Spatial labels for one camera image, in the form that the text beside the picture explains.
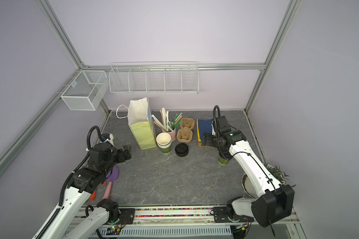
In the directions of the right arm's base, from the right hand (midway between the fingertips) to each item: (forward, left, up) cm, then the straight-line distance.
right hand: (210, 141), depth 80 cm
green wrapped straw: (+19, +22, -9) cm, 30 cm away
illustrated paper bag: (+7, +37, +8) cm, 39 cm away
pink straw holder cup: (+13, +22, -10) cm, 27 cm away
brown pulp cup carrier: (+18, +14, -17) cm, 28 cm away
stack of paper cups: (+7, +27, -9) cm, 29 cm away
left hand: (-7, +45, +3) cm, 46 cm away
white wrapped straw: (+21, +26, -1) cm, 34 cm away
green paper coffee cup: (-5, -8, -14) cm, 17 cm away
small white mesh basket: (+35, +82, +7) cm, 89 cm away
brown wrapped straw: (+15, +30, -5) cm, 34 cm away
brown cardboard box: (+8, +4, -17) cm, 19 cm away
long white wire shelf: (+42, +34, +12) cm, 56 cm away
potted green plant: (-21, -20, -15) cm, 33 cm away
